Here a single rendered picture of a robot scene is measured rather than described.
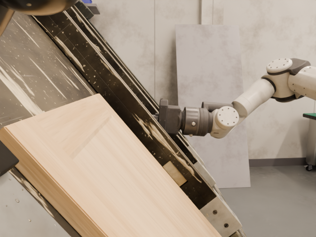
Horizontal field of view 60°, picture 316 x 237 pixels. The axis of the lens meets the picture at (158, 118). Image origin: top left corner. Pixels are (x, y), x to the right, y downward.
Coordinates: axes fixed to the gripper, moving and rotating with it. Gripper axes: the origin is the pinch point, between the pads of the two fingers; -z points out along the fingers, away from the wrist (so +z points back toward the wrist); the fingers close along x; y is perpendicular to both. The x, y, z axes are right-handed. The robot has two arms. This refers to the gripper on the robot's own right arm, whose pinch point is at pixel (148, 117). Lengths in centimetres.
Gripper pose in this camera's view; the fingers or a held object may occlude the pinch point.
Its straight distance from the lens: 84.4
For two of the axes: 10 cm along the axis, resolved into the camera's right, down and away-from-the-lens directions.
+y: 0.2, 1.6, -9.9
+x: 0.8, -9.8, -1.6
